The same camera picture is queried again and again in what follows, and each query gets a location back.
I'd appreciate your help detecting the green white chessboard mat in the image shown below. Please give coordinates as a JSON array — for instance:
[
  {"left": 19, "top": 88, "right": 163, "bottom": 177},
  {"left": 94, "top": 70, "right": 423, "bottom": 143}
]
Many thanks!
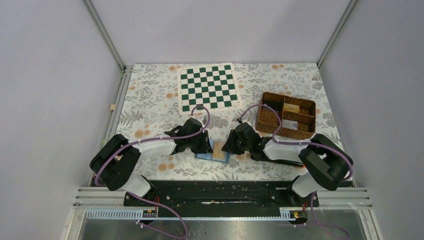
[{"left": 177, "top": 63, "right": 243, "bottom": 115}]

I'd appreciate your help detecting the brown wicker basket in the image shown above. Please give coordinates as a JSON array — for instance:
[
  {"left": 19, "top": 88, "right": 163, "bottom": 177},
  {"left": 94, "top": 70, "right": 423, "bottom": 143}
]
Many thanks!
[{"left": 255, "top": 92, "right": 317, "bottom": 140}]

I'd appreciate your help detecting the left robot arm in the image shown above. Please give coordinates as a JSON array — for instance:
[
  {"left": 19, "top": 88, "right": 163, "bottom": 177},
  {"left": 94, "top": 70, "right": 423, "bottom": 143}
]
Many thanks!
[{"left": 89, "top": 118, "right": 213, "bottom": 206}]

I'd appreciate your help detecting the black card in basket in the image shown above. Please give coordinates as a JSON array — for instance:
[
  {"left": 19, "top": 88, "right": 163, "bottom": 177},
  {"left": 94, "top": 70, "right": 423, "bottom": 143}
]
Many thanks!
[{"left": 263, "top": 100, "right": 283, "bottom": 113}]

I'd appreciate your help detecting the gold card in basket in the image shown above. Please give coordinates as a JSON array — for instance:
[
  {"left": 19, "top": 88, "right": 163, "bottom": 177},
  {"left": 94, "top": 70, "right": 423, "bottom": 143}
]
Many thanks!
[{"left": 283, "top": 103, "right": 300, "bottom": 113}]

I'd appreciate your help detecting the blue card holder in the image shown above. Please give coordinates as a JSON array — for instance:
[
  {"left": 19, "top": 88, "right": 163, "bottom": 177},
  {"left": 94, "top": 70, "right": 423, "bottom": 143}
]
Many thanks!
[{"left": 194, "top": 139, "right": 230, "bottom": 164}]

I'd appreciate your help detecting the white card in basket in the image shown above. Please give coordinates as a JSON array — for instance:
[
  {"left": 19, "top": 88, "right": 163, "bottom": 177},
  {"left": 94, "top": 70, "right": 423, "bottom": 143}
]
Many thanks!
[{"left": 282, "top": 119, "right": 298, "bottom": 130}]

